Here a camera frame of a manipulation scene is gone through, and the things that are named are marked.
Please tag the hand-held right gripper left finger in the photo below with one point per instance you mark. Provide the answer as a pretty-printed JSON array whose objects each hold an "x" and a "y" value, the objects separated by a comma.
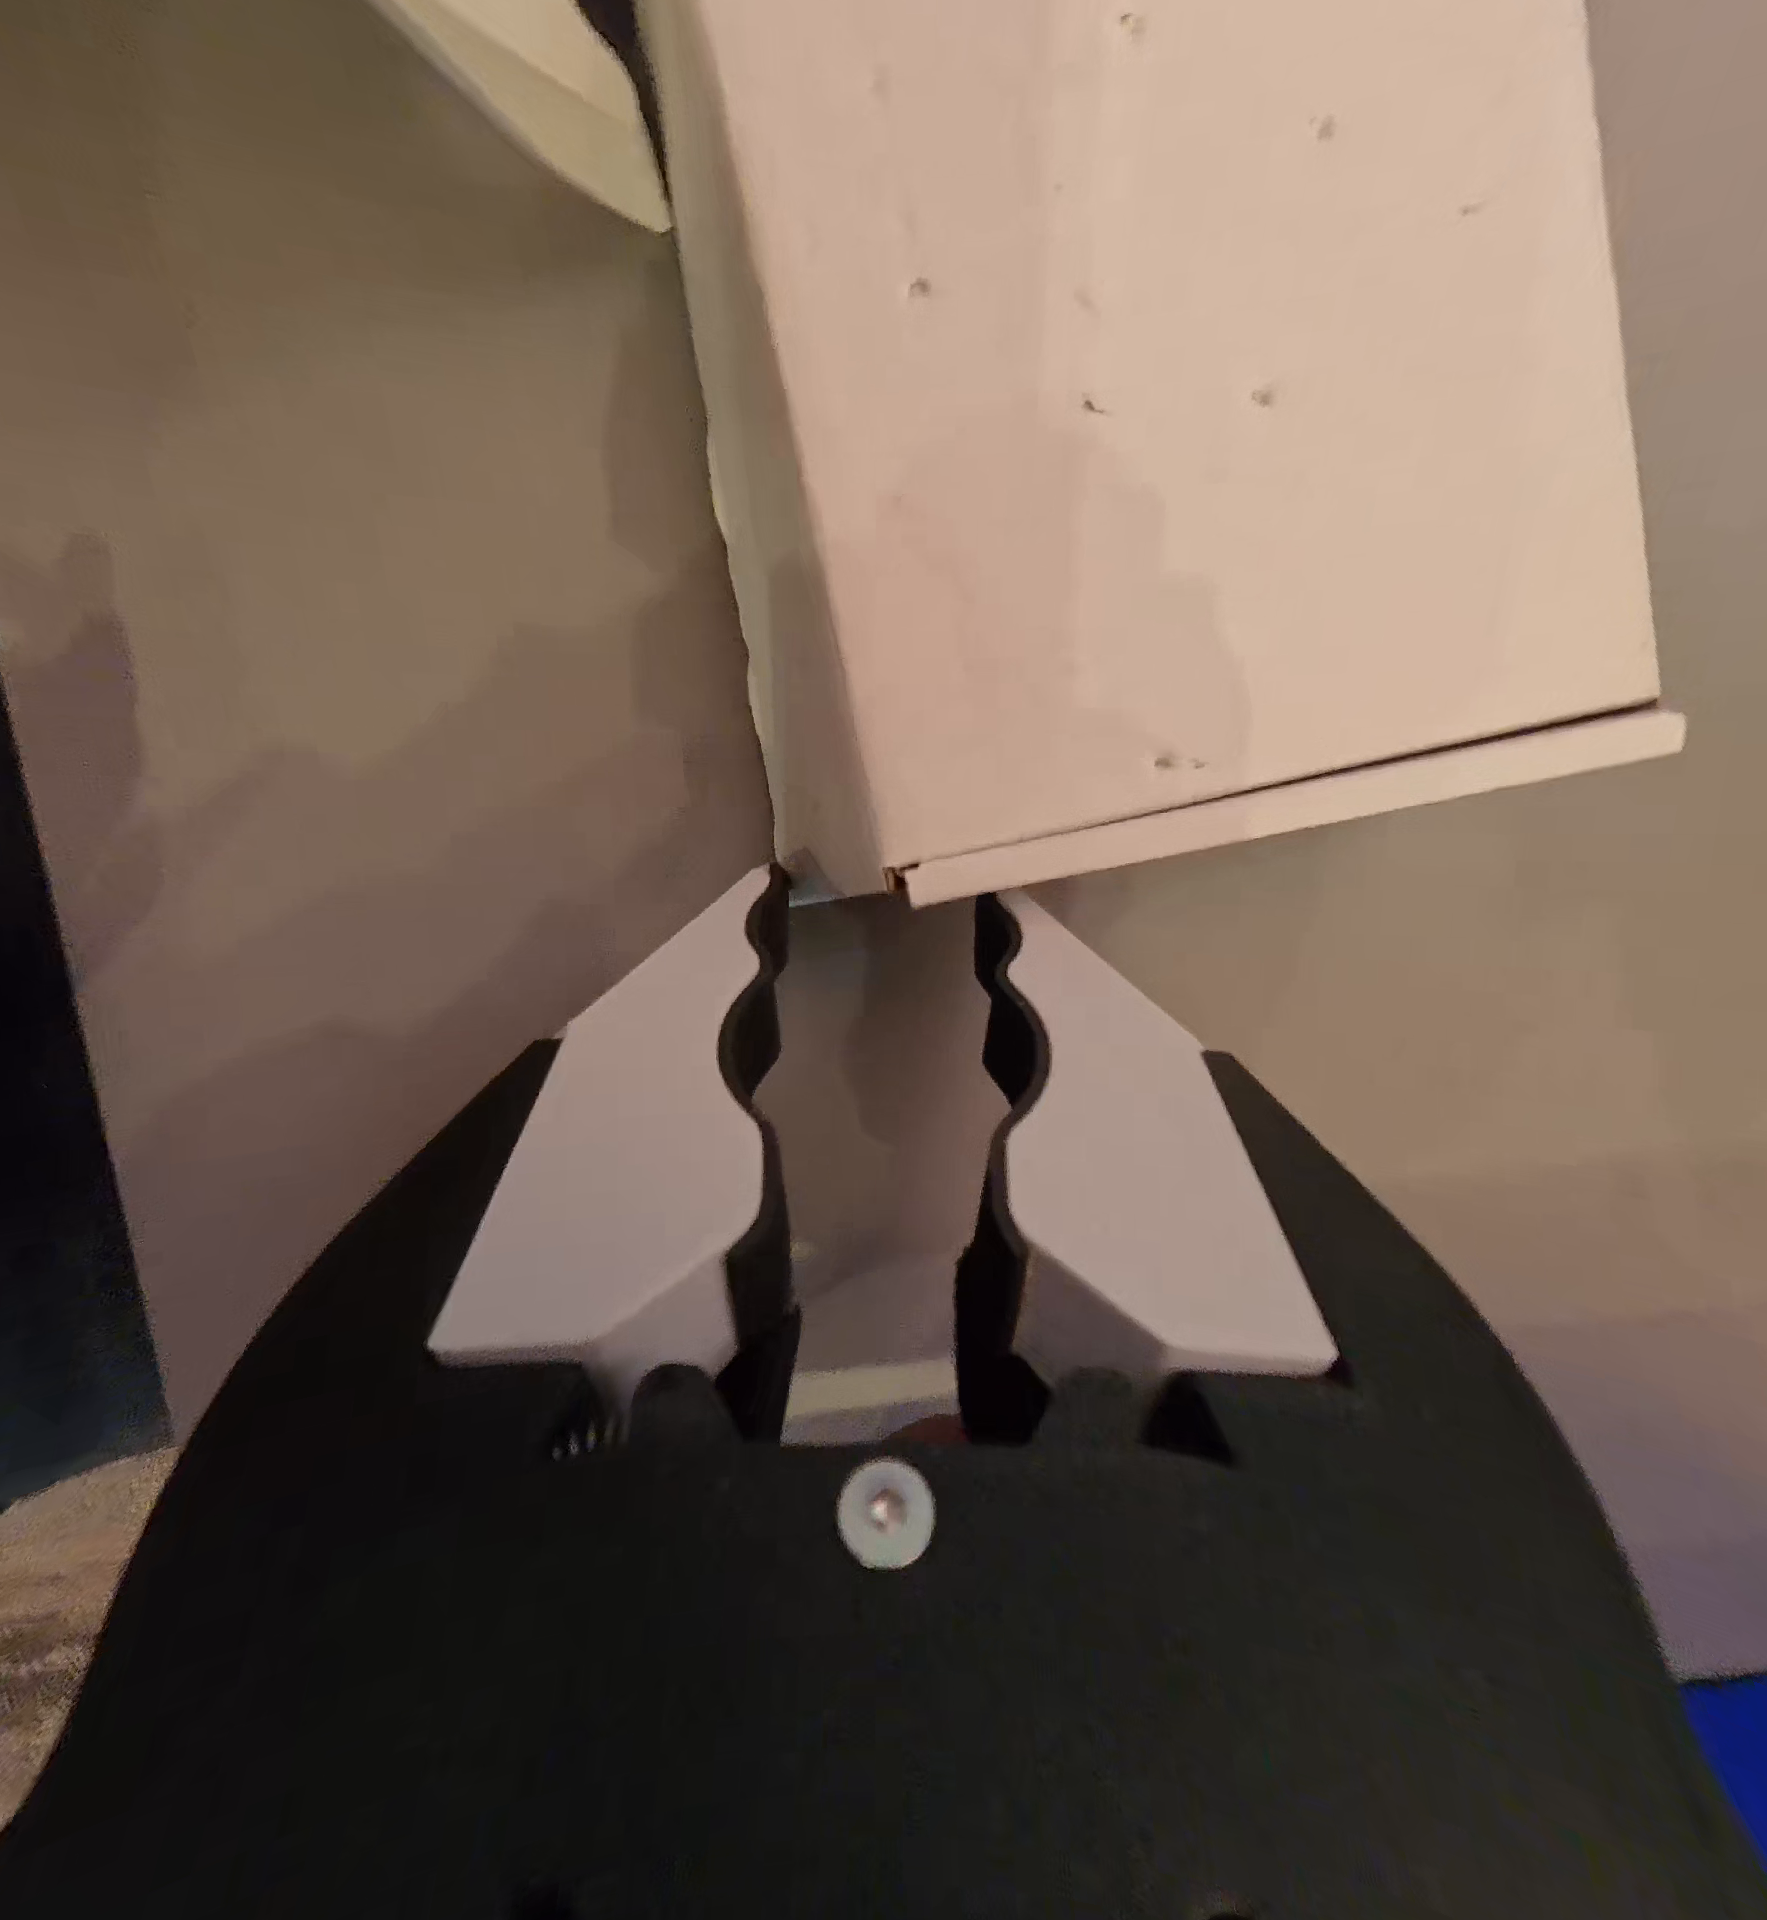
[{"x": 600, "y": 1216}]

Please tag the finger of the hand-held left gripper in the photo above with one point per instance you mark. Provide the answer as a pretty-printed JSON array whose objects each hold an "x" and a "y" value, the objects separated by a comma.
[{"x": 538, "y": 75}]

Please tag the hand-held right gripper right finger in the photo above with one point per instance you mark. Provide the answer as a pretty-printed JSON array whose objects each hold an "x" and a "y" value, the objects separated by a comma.
[{"x": 1170, "y": 1216}]

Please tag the white cardboard box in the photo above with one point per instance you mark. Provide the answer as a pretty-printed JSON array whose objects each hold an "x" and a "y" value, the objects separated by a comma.
[{"x": 1198, "y": 376}]

